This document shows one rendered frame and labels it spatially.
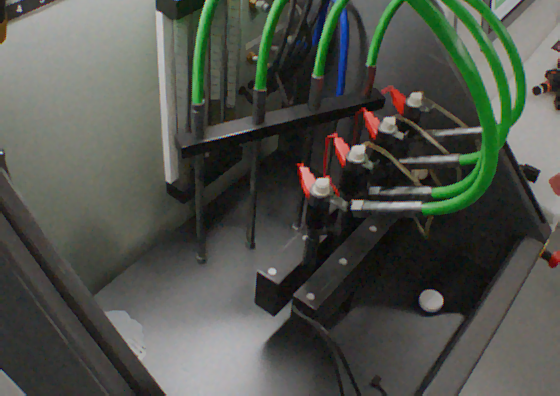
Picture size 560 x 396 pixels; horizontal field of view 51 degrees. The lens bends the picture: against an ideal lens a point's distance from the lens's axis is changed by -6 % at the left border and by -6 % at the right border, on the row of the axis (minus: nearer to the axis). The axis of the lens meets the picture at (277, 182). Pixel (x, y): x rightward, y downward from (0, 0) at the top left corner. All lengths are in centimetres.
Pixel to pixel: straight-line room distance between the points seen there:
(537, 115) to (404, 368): 57
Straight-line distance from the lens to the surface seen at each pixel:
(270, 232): 108
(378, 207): 69
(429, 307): 102
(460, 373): 84
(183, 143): 83
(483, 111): 56
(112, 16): 76
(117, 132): 85
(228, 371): 92
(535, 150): 116
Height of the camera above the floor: 164
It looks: 44 degrees down
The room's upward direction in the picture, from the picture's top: 6 degrees clockwise
